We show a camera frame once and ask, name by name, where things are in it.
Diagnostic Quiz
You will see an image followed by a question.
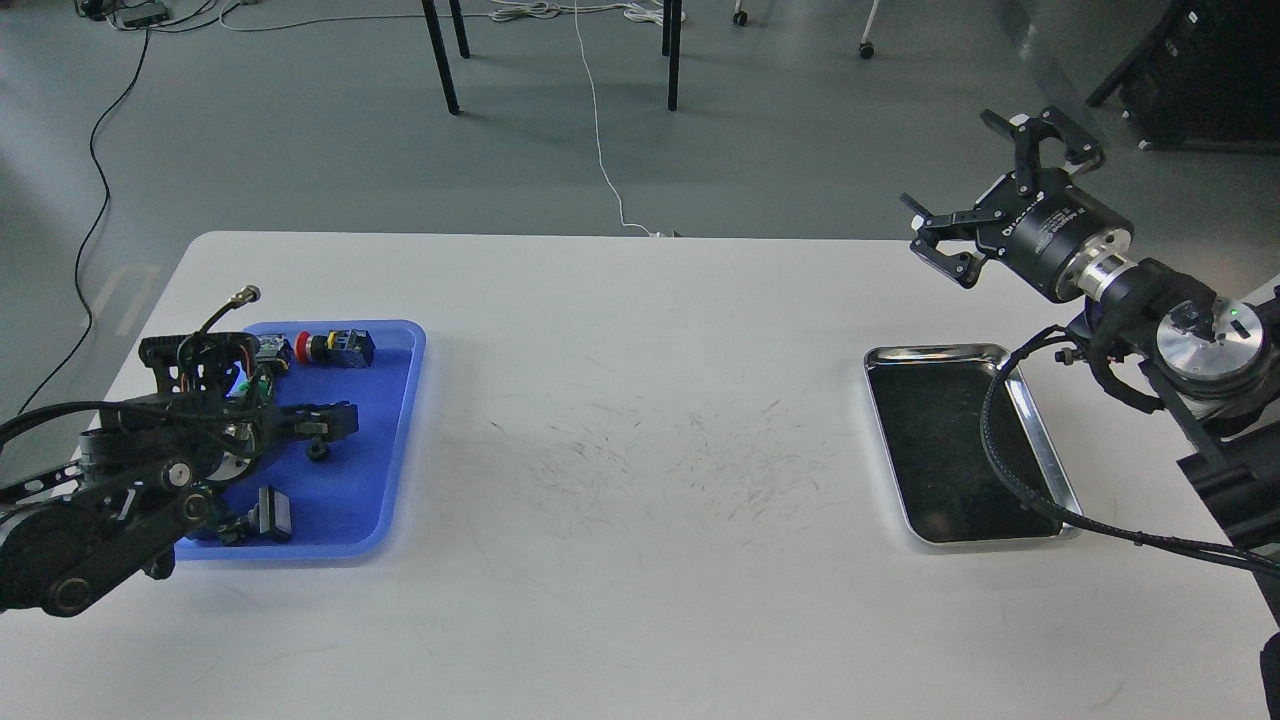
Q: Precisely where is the black table leg left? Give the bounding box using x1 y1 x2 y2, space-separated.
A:
420 0 471 117

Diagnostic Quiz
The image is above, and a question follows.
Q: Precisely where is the silver metal tray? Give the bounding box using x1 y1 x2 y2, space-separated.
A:
863 343 1079 553

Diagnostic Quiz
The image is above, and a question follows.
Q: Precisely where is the black braided cable image right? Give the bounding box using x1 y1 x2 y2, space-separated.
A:
979 325 1279 579

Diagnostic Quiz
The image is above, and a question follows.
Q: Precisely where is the black wrist camera image left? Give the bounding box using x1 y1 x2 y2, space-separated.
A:
137 284 261 398

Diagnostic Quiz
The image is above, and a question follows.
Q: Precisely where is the blue plastic tray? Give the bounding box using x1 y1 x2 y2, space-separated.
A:
175 319 428 562

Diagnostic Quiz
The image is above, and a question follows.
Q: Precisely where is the black table leg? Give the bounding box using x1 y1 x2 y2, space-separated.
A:
420 0 471 117
660 0 684 111

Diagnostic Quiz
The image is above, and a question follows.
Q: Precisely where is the black square push button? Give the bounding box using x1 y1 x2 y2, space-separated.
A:
214 486 293 546

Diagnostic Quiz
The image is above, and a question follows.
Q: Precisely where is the black cable on floor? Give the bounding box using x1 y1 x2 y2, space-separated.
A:
15 0 241 416

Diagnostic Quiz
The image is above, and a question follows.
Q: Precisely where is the white cable on floor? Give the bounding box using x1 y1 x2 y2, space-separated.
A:
485 0 689 240

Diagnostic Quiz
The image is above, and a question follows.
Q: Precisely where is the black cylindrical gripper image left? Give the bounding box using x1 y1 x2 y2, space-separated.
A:
205 401 358 486

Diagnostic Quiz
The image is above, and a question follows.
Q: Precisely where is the red mushroom push button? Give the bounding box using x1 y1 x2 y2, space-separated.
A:
293 329 376 369

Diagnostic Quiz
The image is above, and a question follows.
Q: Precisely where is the green push button switch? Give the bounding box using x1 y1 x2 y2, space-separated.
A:
236 333 294 396

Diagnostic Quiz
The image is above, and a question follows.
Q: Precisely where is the black cabinet top right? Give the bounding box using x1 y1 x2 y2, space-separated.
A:
1085 1 1279 155

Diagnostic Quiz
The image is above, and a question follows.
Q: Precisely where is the black table leg right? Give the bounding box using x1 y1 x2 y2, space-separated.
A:
660 0 684 111

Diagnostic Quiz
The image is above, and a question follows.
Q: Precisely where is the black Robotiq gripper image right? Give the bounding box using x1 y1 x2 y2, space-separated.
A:
900 108 1137 304

